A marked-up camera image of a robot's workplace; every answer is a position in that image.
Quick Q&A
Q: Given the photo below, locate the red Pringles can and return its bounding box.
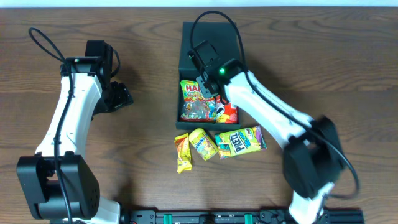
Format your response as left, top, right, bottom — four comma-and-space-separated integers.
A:
216, 95, 238, 124

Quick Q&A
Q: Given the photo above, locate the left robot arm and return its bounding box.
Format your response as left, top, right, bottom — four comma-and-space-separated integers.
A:
16, 40, 133, 223

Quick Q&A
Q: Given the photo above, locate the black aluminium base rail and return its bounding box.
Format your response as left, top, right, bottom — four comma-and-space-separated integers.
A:
119, 209, 365, 224

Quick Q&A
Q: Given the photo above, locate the green Pretz snack box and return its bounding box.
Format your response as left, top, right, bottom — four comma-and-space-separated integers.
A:
215, 125, 267, 159

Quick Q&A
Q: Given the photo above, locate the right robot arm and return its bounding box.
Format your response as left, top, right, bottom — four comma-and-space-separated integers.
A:
188, 40, 345, 223

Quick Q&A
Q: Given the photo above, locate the dark green open box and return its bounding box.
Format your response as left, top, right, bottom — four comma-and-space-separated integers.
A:
175, 21, 241, 131

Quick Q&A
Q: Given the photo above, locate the yellow orange candy packet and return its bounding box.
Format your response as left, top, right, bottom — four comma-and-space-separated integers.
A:
174, 133, 192, 174

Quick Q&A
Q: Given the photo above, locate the green Haribo gummy bag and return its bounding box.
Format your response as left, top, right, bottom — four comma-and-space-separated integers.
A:
180, 80, 216, 122

